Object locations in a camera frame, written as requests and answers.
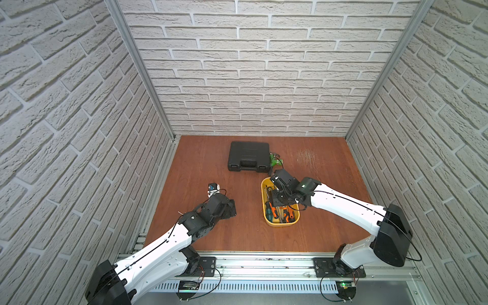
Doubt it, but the orange screwdriver long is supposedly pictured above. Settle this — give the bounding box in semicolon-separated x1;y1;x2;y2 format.
286;207;296;222

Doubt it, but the orange black screwdriver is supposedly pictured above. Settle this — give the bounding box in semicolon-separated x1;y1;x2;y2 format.
266;202;279;219
280;208;289;223

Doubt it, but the green black screwdriver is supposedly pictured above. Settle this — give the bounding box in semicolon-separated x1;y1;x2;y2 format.
265;209;274;222

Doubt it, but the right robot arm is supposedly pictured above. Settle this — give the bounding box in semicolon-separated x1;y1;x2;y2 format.
271;169;413;275

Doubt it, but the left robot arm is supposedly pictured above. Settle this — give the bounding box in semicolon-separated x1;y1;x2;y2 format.
85;193;236;304

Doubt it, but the yellow storage box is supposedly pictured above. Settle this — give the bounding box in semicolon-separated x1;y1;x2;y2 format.
261;178;301;227

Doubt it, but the black plastic tool case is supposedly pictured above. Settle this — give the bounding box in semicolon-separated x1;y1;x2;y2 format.
227;141;271;173

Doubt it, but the green hose nozzle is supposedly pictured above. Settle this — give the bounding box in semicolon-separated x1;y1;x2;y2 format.
269;152;284;168

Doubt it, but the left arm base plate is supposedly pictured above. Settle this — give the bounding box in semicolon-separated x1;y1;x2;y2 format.
177;256;217;277

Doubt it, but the aluminium front rail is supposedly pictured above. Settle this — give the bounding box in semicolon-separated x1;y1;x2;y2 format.
200;251;421;283

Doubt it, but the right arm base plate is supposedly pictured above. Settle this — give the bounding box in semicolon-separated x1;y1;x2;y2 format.
312;257;366;278

